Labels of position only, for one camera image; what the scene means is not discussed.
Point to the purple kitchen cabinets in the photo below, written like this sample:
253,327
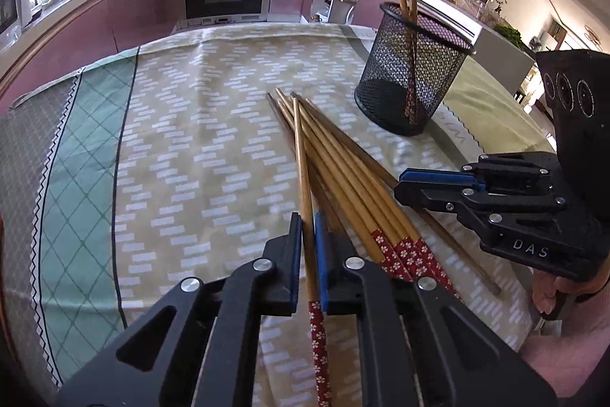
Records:
143,6

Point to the person's right forearm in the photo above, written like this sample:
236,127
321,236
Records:
572,359

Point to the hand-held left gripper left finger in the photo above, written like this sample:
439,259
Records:
295,245

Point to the black mesh utensil holder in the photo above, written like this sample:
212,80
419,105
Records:
391,102

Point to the patterned beige green tablecloth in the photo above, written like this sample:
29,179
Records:
190,125

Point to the white cabinet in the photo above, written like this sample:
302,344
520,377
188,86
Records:
500,59

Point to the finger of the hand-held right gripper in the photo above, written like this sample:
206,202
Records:
429,197
438,177

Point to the bunch of wooden chopsticks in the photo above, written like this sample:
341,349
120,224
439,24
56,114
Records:
343,168

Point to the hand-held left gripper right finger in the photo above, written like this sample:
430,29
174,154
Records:
321,254

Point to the person's right hand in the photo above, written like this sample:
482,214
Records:
541,292

